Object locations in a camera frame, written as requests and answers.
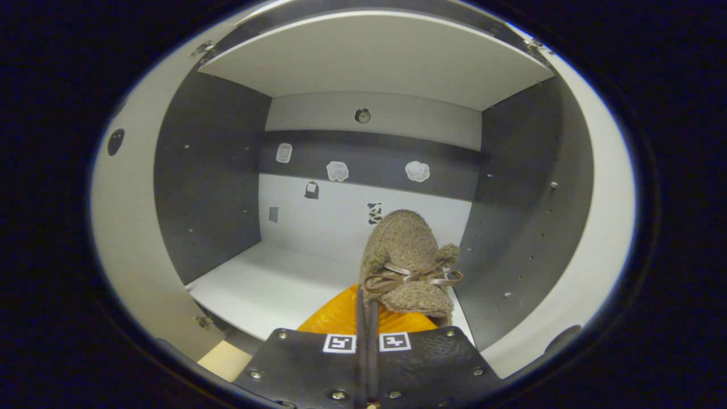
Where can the white cabinet shelf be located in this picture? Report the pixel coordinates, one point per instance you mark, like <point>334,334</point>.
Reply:
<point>375,57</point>

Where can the metal door hinge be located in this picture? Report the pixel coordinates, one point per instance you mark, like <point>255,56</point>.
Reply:
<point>537,45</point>
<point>203,322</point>
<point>203,48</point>

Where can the white door with camera sticker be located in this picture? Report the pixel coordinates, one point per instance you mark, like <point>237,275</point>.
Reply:
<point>130,227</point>

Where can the white shoe cabinet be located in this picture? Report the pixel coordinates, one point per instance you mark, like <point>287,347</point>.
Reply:
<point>227,170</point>

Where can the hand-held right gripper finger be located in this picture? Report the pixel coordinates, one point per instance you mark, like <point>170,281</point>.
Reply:
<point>360,369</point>
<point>373,369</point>

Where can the brown fuzzy shoe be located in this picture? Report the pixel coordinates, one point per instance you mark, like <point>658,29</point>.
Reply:
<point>403,244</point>

